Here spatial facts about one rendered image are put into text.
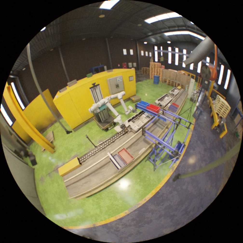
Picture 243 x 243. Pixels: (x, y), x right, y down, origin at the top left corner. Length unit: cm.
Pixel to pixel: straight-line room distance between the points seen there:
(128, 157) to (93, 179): 91
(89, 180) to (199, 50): 924
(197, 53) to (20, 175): 1292
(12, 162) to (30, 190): 153
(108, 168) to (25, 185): 458
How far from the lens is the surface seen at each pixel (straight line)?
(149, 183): 240
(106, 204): 259
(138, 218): 271
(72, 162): 203
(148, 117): 211
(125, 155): 168
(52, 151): 426
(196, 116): 486
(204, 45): 819
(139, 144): 179
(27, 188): 517
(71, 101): 322
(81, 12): 975
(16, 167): 525
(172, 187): 269
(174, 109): 296
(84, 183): 189
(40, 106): 662
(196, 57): 782
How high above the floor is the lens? 234
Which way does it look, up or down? 45 degrees down
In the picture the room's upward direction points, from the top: 10 degrees counter-clockwise
